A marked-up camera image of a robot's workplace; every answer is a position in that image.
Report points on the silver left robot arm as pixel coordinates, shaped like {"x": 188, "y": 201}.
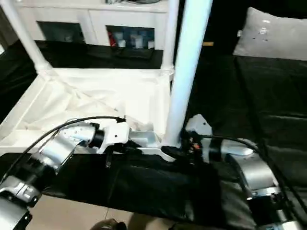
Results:
{"x": 48, "y": 158}

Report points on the black work mat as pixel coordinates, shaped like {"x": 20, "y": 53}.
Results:
{"x": 268, "y": 105}

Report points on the white plastic table top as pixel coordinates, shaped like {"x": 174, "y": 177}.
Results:
{"x": 86, "y": 100}

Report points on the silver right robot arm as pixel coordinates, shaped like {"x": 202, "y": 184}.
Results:
{"x": 254, "y": 172}

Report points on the grey cushion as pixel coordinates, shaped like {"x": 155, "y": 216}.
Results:
{"x": 276, "y": 33}

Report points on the white cabinet with glass doors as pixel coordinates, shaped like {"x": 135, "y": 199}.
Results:
{"x": 86, "y": 21}

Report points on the small yellow label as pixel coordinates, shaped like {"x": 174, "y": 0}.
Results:
{"x": 207, "y": 44}

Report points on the dark left robot foot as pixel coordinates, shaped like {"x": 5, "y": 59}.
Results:
{"x": 108, "y": 225}

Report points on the white plastic table leg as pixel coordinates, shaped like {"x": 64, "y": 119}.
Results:
{"x": 187, "y": 67}
{"x": 24, "y": 33}
{"x": 169, "y": 33}

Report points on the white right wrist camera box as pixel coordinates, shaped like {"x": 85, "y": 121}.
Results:
{"x": 197, "y": 125}

